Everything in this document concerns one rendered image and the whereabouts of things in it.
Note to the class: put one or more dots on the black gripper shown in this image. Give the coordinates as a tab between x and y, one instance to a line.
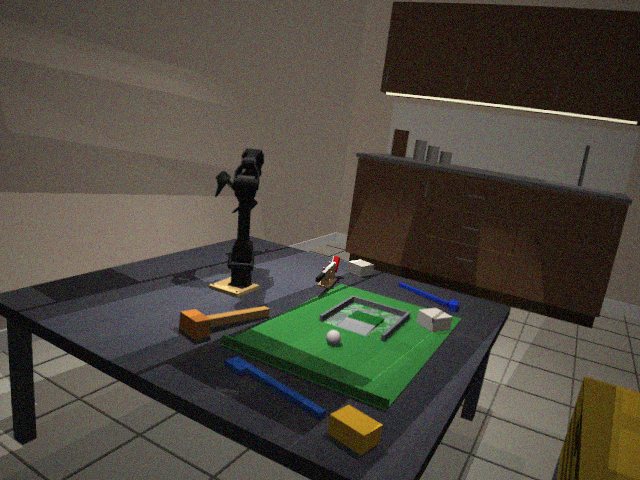
223	179

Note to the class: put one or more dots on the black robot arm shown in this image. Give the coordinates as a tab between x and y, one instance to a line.
245	187

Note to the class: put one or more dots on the white golf ball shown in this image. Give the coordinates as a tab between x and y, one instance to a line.
333	337

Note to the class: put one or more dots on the red golf putter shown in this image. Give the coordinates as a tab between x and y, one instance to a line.
325	271

